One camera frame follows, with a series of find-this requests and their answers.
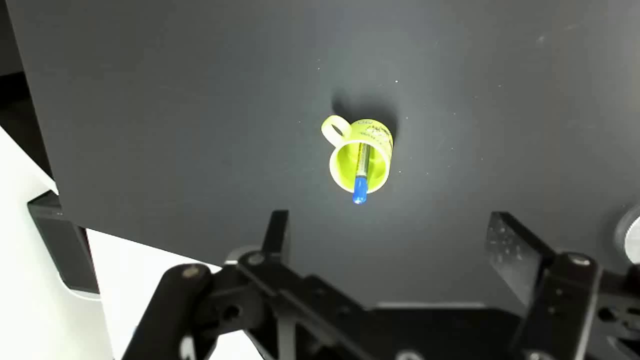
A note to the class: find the yellow-green cartoon mug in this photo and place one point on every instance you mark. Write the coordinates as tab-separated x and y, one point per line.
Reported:
360	151

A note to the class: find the black block under table edge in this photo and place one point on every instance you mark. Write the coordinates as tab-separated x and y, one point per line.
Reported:
63	240

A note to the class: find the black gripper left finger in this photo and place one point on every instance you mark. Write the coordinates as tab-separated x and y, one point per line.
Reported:
266	280

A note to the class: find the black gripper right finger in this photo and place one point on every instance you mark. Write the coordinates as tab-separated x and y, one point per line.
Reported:
521	257

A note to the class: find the silver round knob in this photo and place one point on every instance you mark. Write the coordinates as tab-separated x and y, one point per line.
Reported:
630	235

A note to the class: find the blue marker pen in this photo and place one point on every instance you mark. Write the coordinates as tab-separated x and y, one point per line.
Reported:
360	181

